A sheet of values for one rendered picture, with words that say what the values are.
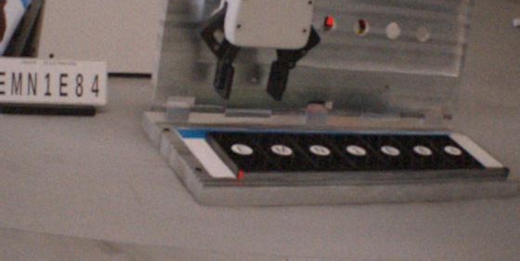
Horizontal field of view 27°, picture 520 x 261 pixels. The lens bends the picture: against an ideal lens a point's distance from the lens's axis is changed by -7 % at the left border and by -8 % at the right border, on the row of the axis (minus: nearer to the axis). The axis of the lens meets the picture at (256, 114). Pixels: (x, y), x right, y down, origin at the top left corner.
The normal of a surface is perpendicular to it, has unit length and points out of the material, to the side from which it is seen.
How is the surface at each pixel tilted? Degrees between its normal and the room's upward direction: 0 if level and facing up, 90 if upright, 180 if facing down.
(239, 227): 0
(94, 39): 90
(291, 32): 89
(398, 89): 83
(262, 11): 90
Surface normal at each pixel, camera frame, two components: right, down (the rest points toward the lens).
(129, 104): 0.19, -0.92
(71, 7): 0.39, 0.40
